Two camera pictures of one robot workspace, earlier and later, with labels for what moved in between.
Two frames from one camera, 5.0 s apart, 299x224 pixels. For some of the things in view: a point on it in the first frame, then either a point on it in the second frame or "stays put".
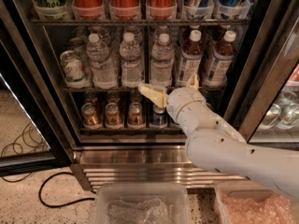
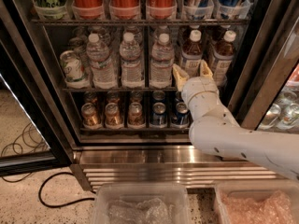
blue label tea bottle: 220,62 stays put
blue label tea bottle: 192,58 stays put
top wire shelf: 138,21 stays put
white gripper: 179,99 to 198,86
